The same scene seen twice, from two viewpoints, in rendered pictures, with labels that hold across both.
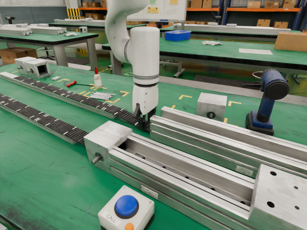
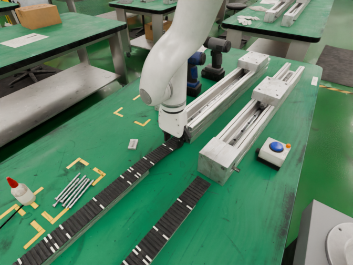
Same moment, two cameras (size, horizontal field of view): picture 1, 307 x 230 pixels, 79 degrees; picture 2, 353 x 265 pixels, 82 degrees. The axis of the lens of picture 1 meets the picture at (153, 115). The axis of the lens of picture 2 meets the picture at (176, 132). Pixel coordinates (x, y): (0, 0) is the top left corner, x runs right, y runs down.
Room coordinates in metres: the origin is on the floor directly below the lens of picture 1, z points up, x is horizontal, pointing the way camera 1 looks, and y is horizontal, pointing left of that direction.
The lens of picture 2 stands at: (0.50, 0.57, 1.35)
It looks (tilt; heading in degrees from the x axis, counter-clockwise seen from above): 42 degrees down; 277
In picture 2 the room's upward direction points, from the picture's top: straight up
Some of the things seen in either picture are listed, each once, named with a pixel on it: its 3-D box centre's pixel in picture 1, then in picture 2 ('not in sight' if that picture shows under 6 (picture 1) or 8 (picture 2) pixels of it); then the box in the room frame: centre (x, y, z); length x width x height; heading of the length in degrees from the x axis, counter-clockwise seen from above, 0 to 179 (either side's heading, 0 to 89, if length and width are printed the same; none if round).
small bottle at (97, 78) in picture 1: (97, 77); (19, 190); (0.99, 0.31, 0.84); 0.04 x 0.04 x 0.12
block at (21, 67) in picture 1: (26, 66); not in sight; (1.25, 0.86, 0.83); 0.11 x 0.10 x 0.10; 149
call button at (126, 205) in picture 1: (126, 206); (276, 146); (0.22, 0.05, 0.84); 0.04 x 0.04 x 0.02
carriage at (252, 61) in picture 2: not in sight; (252, 63); (0.22, -0.57, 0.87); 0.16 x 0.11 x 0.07; 58
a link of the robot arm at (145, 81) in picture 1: (146, 76); (172, 101); (0.58, 0.02, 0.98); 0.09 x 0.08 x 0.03; 148
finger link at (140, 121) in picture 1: (140, 123); (182, 141); (0.54, 0.05, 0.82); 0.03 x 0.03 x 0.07; 58
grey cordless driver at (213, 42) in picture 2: not in sight; (210, 58); (0.45, -0.57, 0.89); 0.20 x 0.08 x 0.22; 151
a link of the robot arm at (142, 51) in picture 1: (144, 50); (172, 79); (0.58, 0.03, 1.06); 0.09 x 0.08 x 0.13; 56
